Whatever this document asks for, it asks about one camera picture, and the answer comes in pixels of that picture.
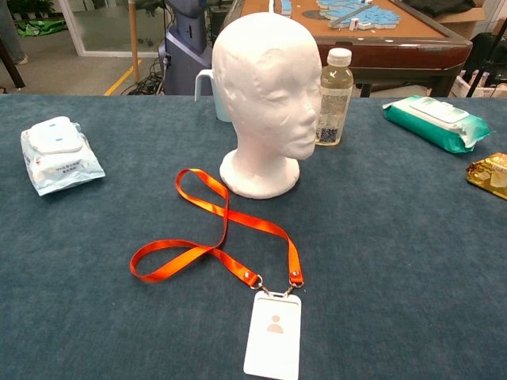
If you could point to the white glass partition frame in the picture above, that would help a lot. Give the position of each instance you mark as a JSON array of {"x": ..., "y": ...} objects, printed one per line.
[{"x": 77, "y": 35}]

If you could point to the white foam mannequin head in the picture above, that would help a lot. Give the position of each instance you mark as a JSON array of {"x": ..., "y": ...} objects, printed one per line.
[{"x": 261, "y": 99}]

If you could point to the black backpack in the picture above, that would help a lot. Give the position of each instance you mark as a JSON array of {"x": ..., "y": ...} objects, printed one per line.
[{"x": 491, "y": 51}]

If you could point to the brown cardboard box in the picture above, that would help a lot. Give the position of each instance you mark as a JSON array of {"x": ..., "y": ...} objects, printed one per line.
[{"x": 463, "y": 25}]

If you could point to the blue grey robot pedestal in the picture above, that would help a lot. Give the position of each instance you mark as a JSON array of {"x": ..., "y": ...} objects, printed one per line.
[{"x": 182, "y": 59}]

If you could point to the black tripod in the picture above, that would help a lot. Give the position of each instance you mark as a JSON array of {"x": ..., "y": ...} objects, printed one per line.
[{"x": 477, "y": 79}]

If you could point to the brown mahjong table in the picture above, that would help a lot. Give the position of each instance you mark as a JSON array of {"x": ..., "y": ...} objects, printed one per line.
[{"x": 396, "y": 51}]

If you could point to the gold foil snack package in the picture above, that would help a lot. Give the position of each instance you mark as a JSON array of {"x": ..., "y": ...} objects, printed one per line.
[{"x": 491, "y": 178}]

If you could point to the person in jeans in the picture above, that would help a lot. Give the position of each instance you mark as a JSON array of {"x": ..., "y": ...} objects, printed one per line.
[{"x": 8, "y": 31}]

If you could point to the wooden pole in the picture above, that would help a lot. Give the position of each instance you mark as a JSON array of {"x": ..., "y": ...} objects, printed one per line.
[{"x": 134, "y": 39}]

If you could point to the blue mahjong tile pile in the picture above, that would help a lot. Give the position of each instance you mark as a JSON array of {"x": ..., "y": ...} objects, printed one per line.
[{"x": 368, "y": 16}]

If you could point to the clear bottle with yellow drink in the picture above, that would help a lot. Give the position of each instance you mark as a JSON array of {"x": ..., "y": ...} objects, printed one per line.
[{"x": 336, "y": 99}]

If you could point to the blue felt table cover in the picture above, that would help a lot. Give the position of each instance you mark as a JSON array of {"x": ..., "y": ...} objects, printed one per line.
[{"x": 119, "y": 316}]

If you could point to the dark wooden furniture leg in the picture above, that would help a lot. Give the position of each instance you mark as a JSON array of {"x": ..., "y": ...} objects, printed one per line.
[{"x": 12, "y": 67}]

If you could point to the green wet wipes pack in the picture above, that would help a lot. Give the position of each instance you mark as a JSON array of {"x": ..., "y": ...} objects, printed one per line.
[{"x": 428, "y": 126}]

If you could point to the black garment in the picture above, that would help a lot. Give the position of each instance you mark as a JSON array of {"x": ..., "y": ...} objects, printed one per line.
[{"x": 439, "y": 6}]

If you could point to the white box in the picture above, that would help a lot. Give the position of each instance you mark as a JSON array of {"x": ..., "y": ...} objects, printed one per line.
[{"x": 461, "y": 87}]

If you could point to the light blue wet wipes pack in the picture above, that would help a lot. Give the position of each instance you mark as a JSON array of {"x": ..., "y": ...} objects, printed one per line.
[{"x": 59, "y": 166}]

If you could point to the green bag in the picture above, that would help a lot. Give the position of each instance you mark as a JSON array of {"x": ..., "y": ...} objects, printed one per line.
[{"x": 39, "y": 28}]

